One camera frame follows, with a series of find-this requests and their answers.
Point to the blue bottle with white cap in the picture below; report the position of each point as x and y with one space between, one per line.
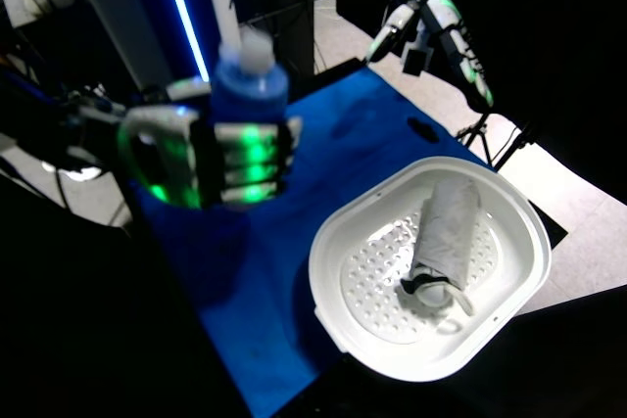
250 90

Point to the grey umbrella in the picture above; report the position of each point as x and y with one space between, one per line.
448 227

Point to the black metal rack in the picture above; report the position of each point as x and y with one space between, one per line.
289 36

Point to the blue table cloth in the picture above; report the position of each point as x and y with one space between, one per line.
255 291

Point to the glowing blue light strip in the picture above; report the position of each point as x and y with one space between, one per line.
186 26

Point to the small black object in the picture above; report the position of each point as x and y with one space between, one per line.
423 129

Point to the grey square column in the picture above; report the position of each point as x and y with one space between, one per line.
122 21

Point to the black tripod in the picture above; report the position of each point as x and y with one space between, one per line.
482 136

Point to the white perforated plastic basket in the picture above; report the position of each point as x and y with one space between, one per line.
514 251

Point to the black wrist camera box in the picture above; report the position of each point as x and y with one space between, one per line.
416 61

